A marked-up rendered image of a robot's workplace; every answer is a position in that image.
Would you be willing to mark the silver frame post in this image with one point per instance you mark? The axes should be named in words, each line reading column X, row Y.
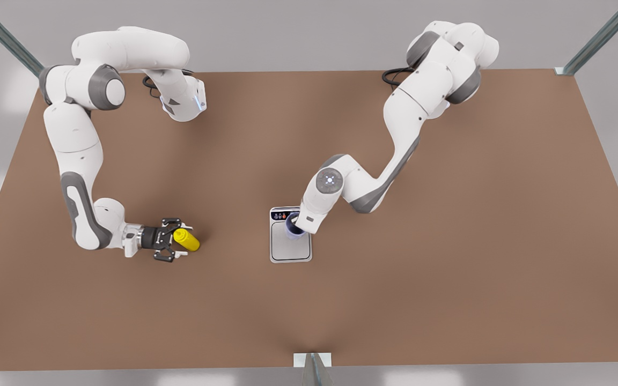
column 313, row 369
column 598, row 38
column 3, row 36

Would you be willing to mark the silver kitchen scale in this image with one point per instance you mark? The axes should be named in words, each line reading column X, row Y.
column 291, row 250

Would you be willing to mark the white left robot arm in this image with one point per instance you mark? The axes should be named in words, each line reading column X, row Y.
column 411, row 112

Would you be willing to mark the yellow sauce bottle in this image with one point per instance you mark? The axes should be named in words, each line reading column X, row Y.
column 187, row 239

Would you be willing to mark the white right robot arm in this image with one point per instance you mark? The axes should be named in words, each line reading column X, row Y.
column 75, row 134

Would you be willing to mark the blue cup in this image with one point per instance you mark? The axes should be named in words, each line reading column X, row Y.
column 291, row 225

